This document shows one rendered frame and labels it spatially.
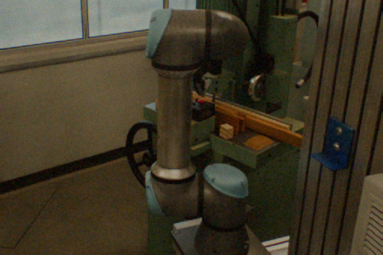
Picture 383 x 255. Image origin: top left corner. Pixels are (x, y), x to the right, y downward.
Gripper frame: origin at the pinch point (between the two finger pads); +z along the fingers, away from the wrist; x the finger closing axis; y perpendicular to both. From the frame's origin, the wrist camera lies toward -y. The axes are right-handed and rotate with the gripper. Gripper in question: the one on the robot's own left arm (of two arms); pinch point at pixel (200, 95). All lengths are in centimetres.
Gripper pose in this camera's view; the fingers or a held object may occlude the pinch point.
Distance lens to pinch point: 179.1
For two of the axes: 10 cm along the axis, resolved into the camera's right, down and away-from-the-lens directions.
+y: 6.2, -6.8, 3.9
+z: 3.2, 6.7, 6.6
